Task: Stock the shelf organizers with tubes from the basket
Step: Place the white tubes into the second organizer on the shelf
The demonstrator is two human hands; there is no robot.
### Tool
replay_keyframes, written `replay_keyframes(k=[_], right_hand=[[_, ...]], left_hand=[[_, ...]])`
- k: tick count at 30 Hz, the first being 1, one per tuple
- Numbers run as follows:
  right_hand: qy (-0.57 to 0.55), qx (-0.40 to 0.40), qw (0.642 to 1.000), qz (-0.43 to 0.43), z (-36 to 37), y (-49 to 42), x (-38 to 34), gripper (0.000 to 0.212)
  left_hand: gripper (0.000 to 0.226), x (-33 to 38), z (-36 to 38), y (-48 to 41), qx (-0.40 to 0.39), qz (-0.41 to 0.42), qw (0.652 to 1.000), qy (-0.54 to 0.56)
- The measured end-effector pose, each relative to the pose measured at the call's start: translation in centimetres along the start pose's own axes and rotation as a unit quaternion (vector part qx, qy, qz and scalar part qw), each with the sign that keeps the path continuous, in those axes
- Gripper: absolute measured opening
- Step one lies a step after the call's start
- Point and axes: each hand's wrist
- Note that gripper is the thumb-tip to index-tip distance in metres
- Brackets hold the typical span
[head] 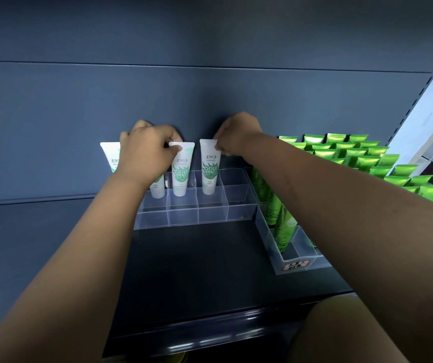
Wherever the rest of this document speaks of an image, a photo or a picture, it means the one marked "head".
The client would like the person's left hand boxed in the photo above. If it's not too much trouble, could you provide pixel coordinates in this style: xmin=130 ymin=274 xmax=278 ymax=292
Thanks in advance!
xmin=115 ymin=120 xmax=183 ymax=189

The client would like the person's right forearm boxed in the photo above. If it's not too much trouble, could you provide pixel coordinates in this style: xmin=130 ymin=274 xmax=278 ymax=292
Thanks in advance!
xmin=239 ymin=131 xmax=433 ymax=363

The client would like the person's right hand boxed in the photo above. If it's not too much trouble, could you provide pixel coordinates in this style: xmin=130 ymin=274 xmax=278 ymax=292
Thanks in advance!
xmin=213 ymin=112 xmax=264 ymax=158

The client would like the white tube with green leaf print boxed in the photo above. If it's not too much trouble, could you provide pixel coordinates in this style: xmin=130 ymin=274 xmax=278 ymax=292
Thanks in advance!
xmin=168 ymin=142 xmax=196 ymax=198
xmin=200 ymin=139 xmax=222 ymax=196
xmin=149 ymin=174 xmax=166 ymax=199
xmin=100 ymin=142 xmax=121 ymax=173

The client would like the group of green tubes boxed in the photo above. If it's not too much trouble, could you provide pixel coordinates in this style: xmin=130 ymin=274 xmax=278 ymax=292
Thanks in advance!
xmin=248 ymin=133 xmax=433 ymax=254

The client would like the clear divided organizer tray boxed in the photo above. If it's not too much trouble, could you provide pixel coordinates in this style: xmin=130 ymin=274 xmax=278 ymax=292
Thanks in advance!
xmin=133 ymin=168 xmax=259 ymax=231

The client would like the dark metal shelf board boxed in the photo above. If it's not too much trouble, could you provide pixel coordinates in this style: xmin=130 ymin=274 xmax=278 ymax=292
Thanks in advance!
xmin=102 ymin=218 xmax=354 ymax=357

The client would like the person's leg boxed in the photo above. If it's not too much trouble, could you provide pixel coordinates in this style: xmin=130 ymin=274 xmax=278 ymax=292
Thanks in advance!
xmin=287 ymin=294 xmax=411 ymax=363

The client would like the person's left forearm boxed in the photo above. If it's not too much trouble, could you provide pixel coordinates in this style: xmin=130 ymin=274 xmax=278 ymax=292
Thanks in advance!
xmin=0 ymin=172 xmax=150 ymax=363

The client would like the clear tray with red label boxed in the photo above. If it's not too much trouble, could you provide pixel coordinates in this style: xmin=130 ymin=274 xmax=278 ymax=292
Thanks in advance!
xmin=245 ymin=166 xmax=333 ymax=276

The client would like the slotted shelf upright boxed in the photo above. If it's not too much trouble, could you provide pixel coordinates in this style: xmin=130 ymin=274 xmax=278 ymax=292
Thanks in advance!
xmin=386 ymin=37 xmax=433 ymax=145

